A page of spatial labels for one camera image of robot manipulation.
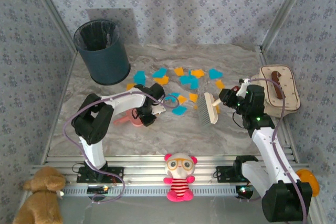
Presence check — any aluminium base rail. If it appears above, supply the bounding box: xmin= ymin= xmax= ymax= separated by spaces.
xmin=30 ymin=155 xmax=300 ymax=186

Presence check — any pink plush doll with glasses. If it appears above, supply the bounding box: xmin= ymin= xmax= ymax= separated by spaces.
xmin=163 ymin=152 xmax=198 ymax=203

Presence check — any brown plush teddy bear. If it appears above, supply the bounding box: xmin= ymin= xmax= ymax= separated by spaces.
xmin=12 ymin=166 xmax=66 ymax=224

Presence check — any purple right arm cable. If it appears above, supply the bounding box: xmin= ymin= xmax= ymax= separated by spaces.
xmin=240 ymin=77 xmax=308 ymax=224

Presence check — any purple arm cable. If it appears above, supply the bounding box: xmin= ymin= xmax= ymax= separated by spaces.
xmin=240 ymin=77 xmax=308 ymax=224
xmin=64 ymin=87 xmax=180 ymax=204

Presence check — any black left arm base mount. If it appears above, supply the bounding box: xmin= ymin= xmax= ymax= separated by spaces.
xmin=76 ymin=165 xmax=124 ymax=184

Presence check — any grey slotted cable duct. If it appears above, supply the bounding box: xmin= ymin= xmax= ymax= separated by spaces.
xmin=61 ymin=184 xmax=254 ymax=198

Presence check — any orange round toy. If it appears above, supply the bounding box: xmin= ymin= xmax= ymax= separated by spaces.
xmin=296 ymin=169 xmax=320 ymax=197

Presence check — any dark blue trash bin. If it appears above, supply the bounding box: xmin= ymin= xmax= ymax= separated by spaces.
xmin=72 ymin=19 xmax=131 ymax=86

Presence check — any cream wooden hand brush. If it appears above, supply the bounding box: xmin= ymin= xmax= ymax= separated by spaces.
xmin=196 ymin=92 xmax=222 ymax=125

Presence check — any aluminium frame post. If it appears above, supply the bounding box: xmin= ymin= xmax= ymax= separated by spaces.
xmin=259 ymin=0 xmax=314 ymax=51
xmin=27 ymin=0 xmax=79 ymax=55

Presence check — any clear plastic bin liner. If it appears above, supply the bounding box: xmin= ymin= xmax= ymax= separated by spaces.
xmin=73 ymin=19 xmax=121 ymax=51

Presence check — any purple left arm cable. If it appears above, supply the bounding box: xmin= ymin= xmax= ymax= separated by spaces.
xmin=64 ymin=87 xmax=180 ymax=204

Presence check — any pink plastic dustpan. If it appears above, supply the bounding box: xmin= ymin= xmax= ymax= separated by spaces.
xmin=113 ymin=109 xmax=144 ymax=128

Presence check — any brown bag handle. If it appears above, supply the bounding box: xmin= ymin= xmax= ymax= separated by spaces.
xmin=271 ymin=70 xmax=286 ymax=100

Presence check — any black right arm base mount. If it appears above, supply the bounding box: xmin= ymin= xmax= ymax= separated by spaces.
xmin=215 ymin=165 xmax=265 ymax=183

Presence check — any cream fabric pouch bag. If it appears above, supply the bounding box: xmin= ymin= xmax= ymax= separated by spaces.
xmin=250 ymin=65 xmax=301 ymax=119

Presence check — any black controller board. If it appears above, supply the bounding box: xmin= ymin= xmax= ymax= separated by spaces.
xmin=87 ymin=185 xmax=110 ymax=195
xmin=235 ymin=185 xmax=254 ymax=200

